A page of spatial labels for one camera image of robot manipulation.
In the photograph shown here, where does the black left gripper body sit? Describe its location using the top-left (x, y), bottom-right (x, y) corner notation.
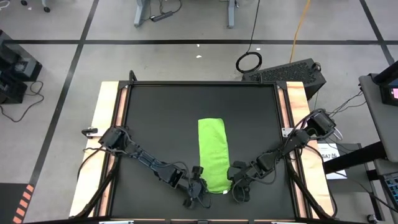
top-left (183, 166), bottom-right (206, 209)

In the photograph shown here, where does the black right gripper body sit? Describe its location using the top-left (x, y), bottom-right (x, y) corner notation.
top-left (231, 159), bottom-right (259, 195)

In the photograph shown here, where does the lime green towel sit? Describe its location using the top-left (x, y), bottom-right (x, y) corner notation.
top-left (198, 117), bottom-right (233, 195)

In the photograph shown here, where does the white printed paper sheet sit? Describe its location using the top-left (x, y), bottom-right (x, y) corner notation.
top-left (317, 142), bottom-right (348, 180)

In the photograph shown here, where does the black perforated computer tower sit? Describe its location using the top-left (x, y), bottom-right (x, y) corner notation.
top-left (241, 58), bottom-right (327, 101)

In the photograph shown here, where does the black desk base beam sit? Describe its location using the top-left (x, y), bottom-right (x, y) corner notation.
top-left (323, 141), bottom-right (388, 175)

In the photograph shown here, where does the black silver side clamp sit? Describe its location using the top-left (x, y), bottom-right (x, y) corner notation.
top-left (81, 126), bottom-right (100, 138)

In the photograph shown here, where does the grey desk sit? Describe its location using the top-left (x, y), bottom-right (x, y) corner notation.
top-left (359, 74), bottom-right (398, 162)

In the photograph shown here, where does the keyboard with coloured keys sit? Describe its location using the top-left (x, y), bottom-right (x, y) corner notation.
top-left (381, 172), bottom-right (398, 215)

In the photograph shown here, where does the grey desk leg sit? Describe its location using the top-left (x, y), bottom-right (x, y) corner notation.
top-left (226, 0), bottom-right (239, 29)
top-left (133, 0), bottom-right (150, 28)

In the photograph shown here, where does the black device with screen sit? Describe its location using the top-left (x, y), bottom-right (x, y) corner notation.
top-left (369, 60), bottom-right (398, 107)

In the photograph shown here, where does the black power strip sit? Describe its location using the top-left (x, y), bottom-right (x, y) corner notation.
top-left (150, 11), bottom-right (174, 22)

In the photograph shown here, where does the black orange hazard floor mat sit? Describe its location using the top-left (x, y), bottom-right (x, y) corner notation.
top-left (0, 182), bottom-right (35, 224)

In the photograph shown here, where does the black equipment case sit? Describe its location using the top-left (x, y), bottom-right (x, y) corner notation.
top-left (0, 72), bottom-right (28, 105)

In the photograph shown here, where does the black grey equipment box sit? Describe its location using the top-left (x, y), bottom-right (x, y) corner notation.
top-left (0, 29), bottom-right (44, 82)

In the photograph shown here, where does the black aluminium table frame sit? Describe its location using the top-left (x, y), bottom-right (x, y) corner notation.
top-left (74, 70), bottom-right (340, 224)

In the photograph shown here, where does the white cable loop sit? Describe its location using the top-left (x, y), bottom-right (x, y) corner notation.
top-left (328, 123), bottom-right (345, 141)

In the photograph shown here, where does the black coiled hanging cable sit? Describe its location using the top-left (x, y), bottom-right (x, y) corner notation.
top-left (235, 0), bottom-right (264, 75)

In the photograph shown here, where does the black cable bundle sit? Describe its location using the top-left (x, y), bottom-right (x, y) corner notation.
top-left (328, 90), bottom-right (368, 118)

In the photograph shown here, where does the yellow hanging cable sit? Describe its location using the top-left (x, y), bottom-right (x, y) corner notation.
top-left (289, 0), bottom-right (312, 63)

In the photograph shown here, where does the black floor cable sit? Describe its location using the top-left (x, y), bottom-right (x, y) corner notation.
top-left (0, 80), bottom-right (45, 124)

